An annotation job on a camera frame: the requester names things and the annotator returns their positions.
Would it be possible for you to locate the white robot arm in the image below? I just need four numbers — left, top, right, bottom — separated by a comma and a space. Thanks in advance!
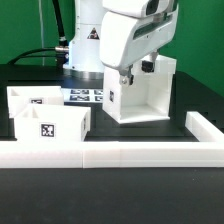
63, 0, 179, 85

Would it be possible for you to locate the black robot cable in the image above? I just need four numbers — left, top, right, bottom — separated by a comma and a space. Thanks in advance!
7, 0, 70, 66

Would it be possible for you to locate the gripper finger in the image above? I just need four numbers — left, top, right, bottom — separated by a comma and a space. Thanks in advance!
141, 51, 158, 73
119, 66, 134, 86

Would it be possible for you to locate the fiducial tag sheet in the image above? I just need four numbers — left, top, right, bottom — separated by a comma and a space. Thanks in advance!
62, 88, 103, 103

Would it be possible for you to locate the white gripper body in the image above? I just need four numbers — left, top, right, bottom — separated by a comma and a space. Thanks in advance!
100, 0, 179, 70

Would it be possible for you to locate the white drawer with knob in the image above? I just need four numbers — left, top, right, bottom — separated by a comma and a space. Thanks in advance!
14, 104, 91, 142

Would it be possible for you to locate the white L-shaped fence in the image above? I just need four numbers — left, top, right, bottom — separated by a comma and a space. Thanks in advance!
0, 112, 224, 168

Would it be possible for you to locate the white drawer cabinet box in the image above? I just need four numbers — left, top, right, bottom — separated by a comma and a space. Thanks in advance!
102, 55, 177, 124

